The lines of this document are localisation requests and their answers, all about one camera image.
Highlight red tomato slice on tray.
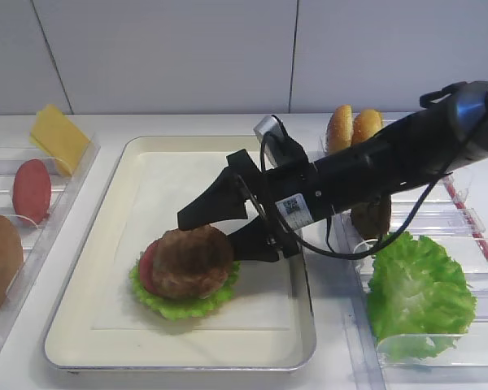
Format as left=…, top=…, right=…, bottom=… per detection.
left=138, top=240, right=159, bottom=296

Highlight sesame bun half left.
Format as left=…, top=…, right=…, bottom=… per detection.
left=326, top=105, right=353, bottom=154

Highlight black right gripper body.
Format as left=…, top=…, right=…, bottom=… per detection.
left=227, top=149, right=336, bottom=258

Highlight green lettuce leaf on tray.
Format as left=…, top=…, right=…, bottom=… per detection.
left=129, top=252, right=241, bottom=321

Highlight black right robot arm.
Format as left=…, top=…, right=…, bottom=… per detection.
left=177, top=81, right=488, bottom=262

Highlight green lettuce leaf in rack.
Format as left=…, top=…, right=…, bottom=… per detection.
left=367, top=232, right=477, bottom=361

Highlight dark brown meat patty right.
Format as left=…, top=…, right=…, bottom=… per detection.
left=351, top=194, right=392, bottom=240

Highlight clear acrylic right rack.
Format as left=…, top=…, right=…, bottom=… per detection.
left=314, top=161, right=488, bottom=389

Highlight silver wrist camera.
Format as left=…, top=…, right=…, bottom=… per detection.
left=254, top=115, right=295, bottom=167

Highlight brown bun half left rack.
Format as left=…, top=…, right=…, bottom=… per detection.
left=0, top=213, right=24, bottom=313

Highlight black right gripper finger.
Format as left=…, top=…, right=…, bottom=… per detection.
left=177, top=167, right=247, bottom=230
left=229, top=217, right=280, bottom=262

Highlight white paper tray liner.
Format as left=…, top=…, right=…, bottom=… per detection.
left=93, top=152, right=292, bottom=332

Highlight cream rectangular metal tray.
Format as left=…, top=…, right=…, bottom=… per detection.
left=43, top=136, right=316, bottom=371

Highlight yellow cheese slices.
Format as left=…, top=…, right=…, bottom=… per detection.
left=29, top=104, right=90, bottom=176

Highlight sesame bun half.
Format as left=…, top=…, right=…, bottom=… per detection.
left=326, top=105, right=353, bottom=154
left=351, top=109, right=383, bottom=145

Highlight red strip on right rack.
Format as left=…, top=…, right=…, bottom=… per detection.
left=443, top=176, right=488, bottom=264

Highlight sesame bun half right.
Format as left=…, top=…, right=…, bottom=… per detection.
left=351, top=109, right=383, bottom=145

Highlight clear acrylic left rack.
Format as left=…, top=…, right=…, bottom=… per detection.
left=0, top=142, right=99, bottom=352

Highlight red tomato slice in rack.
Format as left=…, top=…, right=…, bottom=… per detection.
left=12, top=159, right=51, bottom=224

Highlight clear acrylic rack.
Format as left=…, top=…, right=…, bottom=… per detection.
left=314, top=161, right=488, bottom=389
left=0, top=142, right=99, bottom=352

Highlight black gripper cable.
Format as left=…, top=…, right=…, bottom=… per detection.
left=235, top=129, right=452, bottom=260

